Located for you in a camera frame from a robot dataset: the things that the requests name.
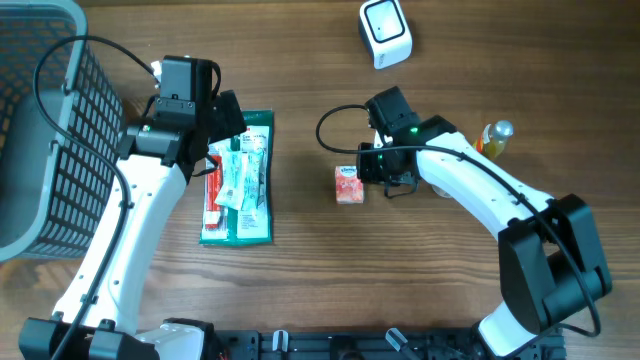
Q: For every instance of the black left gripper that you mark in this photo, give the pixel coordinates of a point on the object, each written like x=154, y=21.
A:
x=227, y=116

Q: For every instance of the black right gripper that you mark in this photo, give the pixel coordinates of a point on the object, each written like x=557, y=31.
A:
x=367, y=173

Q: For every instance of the small orange box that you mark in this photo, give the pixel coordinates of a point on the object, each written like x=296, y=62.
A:
x=349, y=188

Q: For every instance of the mint green sachet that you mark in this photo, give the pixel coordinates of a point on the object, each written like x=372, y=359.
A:
x=241, y=180

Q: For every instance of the red coffee stick sachet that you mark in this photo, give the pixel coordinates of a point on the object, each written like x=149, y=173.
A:
x=213, y=211

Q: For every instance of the yellow oil bottle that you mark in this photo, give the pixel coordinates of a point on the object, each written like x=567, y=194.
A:
x=493, y=140

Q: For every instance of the green white gloves package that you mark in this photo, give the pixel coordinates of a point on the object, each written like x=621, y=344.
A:
x=245, y=228

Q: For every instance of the green lid jar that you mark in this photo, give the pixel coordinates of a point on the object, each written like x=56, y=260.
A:
x=441, y=192

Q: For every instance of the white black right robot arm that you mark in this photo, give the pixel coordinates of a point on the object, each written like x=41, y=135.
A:
x=551, y=261

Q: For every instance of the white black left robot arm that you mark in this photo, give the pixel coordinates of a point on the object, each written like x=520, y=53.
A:
x=97, y=317

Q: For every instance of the white barcode scanner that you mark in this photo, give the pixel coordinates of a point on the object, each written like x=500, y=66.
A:
x=384, y=30

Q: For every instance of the grey plastic mesh basket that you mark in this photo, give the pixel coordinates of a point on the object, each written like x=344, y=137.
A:
x=60, y=118

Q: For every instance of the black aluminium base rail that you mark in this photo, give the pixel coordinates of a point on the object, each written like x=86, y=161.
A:
x=442, y=343

